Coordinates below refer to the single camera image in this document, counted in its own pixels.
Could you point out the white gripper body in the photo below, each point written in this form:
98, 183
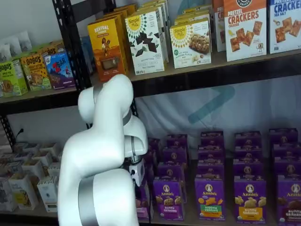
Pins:
138, 173

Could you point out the orange Bobo's box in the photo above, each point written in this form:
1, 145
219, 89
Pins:
35, 73

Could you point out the open white carton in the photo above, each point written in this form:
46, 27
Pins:
42, 157
33, 168
49, 148

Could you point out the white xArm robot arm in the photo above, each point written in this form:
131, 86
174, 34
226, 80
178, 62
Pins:
94, 153

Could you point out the blue pretzel crackers box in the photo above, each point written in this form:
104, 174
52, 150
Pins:
285, 26

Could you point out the Simple Mills bar box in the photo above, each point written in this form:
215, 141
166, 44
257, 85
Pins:
190, 44

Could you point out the plain white carton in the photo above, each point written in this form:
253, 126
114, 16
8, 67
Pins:
48, 195

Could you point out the purple Annie's box green patch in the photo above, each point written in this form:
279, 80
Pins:
209, 200

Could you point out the white Simple Mills cracker box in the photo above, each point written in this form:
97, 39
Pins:
144, 44

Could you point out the white carton dark print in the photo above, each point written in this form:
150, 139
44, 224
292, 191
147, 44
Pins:
7, 195

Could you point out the orange Revival box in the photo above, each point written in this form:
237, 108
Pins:
107, 51

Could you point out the red and white cracker box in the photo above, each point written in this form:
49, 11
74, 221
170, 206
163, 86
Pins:
219, 28

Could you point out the purple Annie's box chocolate bunnies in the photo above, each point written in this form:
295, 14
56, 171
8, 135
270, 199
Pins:
290, 202

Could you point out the orange pretzel crackers box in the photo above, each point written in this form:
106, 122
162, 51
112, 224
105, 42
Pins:
245, 30

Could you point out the white carton yellow print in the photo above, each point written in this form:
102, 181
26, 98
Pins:
23, 193

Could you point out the purple Annie's box pink patch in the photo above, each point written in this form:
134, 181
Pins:
142, 200

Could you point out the purple Annie's box yellow patch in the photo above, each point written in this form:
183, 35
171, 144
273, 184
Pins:
250, 200

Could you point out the translucent backdrop teal logo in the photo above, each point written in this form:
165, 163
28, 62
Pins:
211, 106

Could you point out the green Bobo's box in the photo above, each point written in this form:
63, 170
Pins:
10, 80

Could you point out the white pouch bags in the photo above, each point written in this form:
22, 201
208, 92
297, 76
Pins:
14, 47

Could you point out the blue Z Bar box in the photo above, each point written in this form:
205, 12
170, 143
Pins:
60, 70

